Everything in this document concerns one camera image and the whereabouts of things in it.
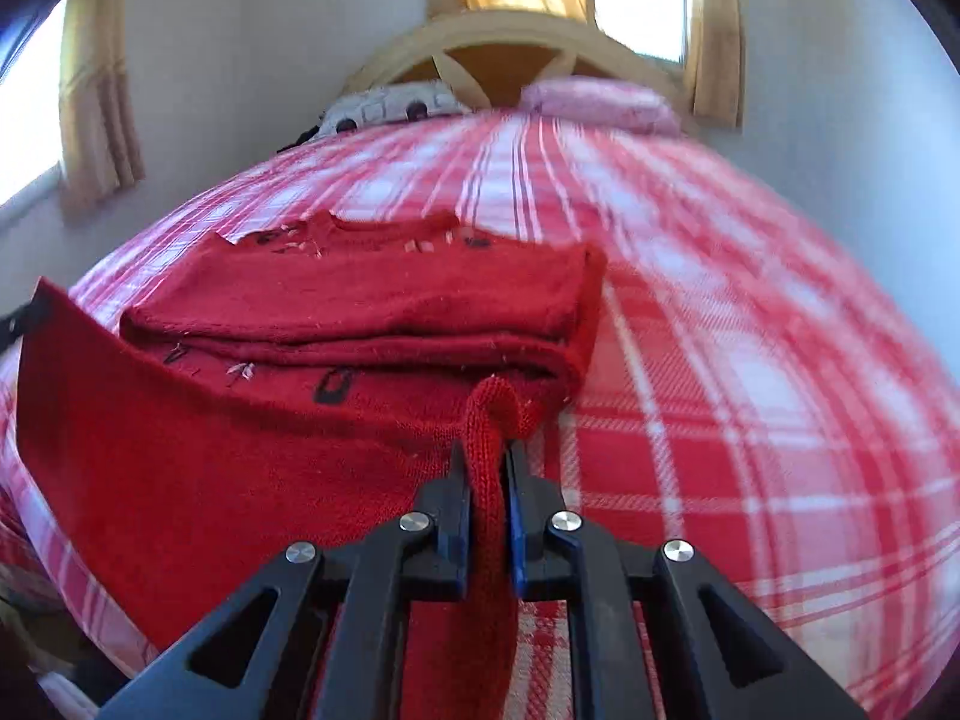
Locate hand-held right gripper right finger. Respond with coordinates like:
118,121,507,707
504,439,871,720

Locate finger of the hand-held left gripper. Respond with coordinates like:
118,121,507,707
0,298,50,350

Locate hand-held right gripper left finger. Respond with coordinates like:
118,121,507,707
97,441,475,720

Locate red knitted sweater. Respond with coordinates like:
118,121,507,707
15,210,608,720

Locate side window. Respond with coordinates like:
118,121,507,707
0,0,68,226

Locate red plaid blanket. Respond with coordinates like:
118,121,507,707
0,109,960,720

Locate white patterned pillow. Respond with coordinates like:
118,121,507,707
315,82,470,137

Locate pink pillow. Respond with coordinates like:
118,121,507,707
520,76,683,137

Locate cream wooden headboard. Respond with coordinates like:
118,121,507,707
341,11,687,117

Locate window behind headboard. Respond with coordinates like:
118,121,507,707
585,0,691,65

